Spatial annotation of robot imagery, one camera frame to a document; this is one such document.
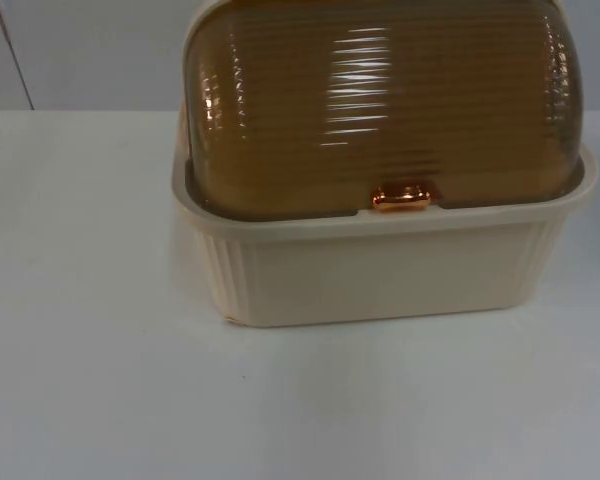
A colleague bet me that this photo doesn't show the cream box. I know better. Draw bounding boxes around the cream box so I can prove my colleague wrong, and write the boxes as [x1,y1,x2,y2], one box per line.
[171,0,600,330]

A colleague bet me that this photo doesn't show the cream lid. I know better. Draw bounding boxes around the cream lid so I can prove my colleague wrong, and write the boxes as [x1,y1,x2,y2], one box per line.
[183,0,589,215]

